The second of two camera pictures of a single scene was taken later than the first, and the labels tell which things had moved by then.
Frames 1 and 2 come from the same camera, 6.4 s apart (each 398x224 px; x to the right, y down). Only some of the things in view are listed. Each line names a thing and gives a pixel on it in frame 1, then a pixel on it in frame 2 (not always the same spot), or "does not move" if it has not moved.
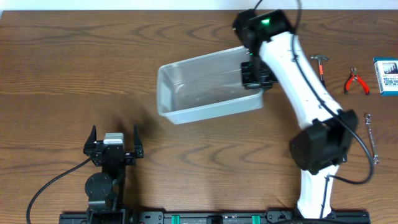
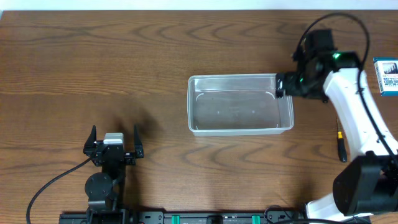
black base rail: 127,216 does not move
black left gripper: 112,152 does not move
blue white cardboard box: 387,71 does not move
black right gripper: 257,75 to 282,84
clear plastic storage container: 204,86 to 233,105
